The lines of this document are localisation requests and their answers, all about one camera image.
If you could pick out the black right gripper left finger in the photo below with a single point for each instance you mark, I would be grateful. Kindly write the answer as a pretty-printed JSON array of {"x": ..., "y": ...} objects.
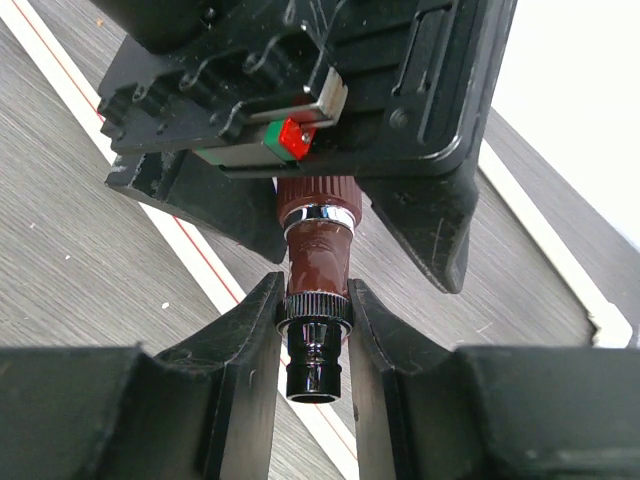
[{"x": 202, "y": 409}]

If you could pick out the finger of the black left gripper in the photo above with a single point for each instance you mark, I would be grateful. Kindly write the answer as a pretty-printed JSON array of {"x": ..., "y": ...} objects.
[
  {"x": 184, "y": 185},
  {"x": 430, "y": 218}
]

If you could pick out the brown faucet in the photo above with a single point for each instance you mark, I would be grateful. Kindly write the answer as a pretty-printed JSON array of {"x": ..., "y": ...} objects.
[{"x": 319, "y": 216}]

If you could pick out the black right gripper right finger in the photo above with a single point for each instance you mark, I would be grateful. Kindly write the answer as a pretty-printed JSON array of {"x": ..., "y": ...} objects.
[{"x": 487, "y": 412}]

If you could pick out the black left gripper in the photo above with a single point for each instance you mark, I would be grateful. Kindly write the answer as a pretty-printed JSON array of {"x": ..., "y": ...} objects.
[{"x": 391, "y": 88}]

